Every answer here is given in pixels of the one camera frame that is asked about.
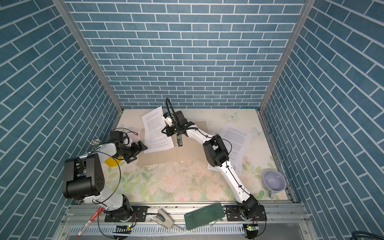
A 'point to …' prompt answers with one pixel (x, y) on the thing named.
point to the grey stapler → (163, 218)
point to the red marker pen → (99, 211)
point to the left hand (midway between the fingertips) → (142, 150)
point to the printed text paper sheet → (154, 139)
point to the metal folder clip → (179, 140)
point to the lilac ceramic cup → (273, 181)
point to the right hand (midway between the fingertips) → (161, 130)
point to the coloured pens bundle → (96, 142)
